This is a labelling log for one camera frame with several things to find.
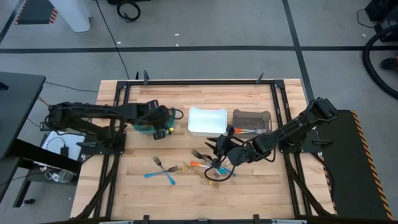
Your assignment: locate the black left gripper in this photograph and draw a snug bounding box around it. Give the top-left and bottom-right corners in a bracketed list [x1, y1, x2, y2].
[136, 99, 176, 141]

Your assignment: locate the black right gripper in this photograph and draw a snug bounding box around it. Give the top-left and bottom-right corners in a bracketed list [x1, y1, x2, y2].
[205, 124, 259, 167]

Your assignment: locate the orange-handled steel fork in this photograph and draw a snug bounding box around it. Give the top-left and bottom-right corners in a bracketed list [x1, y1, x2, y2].
[233, 127, 267, 133]
[233, 129, 267, 136]
[190, 161, 223, 179]

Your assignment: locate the white plastic bin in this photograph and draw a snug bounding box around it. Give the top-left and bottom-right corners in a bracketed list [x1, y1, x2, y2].
[187, 106, 228, 137]

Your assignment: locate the teal plastic bin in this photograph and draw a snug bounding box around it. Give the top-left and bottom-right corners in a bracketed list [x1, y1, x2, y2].
[132, 107, 177, 136]

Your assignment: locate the grey translucent plastic bin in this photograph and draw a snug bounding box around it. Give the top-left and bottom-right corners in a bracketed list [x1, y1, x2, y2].
[232, 108, 273, 135]

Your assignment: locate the white paper sheet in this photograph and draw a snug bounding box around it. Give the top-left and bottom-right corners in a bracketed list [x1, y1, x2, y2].
[40, 130, 86, 162]

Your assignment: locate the clear glass jar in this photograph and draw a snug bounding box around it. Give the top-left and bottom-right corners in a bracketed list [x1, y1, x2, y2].
[57, 169, 75, 184]

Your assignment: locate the black stand beam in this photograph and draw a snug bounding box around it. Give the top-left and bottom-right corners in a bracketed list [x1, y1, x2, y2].
[8, 138, 83, 174]

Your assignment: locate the black hazard-edged platform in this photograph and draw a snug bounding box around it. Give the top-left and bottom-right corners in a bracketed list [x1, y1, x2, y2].
[313, 109, 394, 221]

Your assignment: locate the black desk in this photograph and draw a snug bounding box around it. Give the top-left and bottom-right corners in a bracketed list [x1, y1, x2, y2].
[0, 72, 47, 160]

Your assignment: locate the black hazard-striped floor mat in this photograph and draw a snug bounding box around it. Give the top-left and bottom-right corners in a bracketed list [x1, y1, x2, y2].
[14, 0, 59, 26]

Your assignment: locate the orange and black tool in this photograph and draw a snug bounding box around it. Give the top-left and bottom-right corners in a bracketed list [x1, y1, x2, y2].
[380, 55, 398, 71]

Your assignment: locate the black equipment case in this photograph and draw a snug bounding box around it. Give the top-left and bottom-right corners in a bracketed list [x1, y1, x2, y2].
[364, 0, 398, 43]

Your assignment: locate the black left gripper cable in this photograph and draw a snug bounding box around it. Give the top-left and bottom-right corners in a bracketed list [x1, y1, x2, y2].
[167, 107, 185, 121]

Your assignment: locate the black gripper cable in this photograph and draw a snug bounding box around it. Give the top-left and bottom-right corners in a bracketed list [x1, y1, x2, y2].
[203, 157, 238, 182]
[167, 107, 185, 121]

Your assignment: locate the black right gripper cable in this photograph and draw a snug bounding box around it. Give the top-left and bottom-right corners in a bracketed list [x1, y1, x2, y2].
[203, 157, 238, 182]

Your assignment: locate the black aluminium table frame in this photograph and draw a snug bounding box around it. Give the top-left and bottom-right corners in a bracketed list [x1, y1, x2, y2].
[73, 70, 336, 224]

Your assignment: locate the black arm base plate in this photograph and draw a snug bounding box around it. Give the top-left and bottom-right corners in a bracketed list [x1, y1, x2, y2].
[76, 130, 127, 156]
[277, 129, 333, 154]

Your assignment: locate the thin black cable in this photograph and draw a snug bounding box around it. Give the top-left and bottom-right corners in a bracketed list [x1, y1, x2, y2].
[44, 81, 100, 94]

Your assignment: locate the long black floor cable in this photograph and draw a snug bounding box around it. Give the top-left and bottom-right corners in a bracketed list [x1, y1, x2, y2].
[94, 0, 131, 80]

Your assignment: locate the coiled black cable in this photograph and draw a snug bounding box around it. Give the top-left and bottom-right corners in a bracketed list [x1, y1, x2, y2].
[116, 0, 142, 23]

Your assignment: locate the white cylindrical post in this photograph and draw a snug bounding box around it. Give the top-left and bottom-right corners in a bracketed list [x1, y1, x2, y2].
[48, 0, 93, 33]

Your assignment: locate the thick black hose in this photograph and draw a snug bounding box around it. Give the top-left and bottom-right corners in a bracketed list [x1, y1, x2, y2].
[361, 24, 398, 101]

